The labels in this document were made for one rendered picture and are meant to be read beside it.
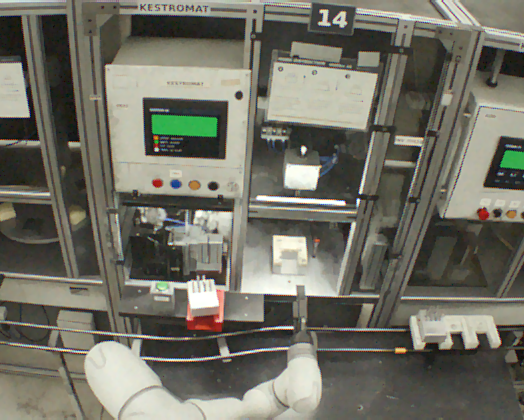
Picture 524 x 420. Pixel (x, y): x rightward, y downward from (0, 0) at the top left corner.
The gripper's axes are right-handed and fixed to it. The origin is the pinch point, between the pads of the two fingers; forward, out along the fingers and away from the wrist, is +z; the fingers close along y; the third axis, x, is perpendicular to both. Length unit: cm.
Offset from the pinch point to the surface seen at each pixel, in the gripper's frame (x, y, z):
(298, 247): -3.5, -14.8, 40.7
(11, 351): 144, -112, 44
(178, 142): 41, 47, 18
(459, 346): -69, -29, 2
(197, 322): 34.0, -20.5, 4.6
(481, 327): -78, -25, 8
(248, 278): 15.9, -21.4, 28.7
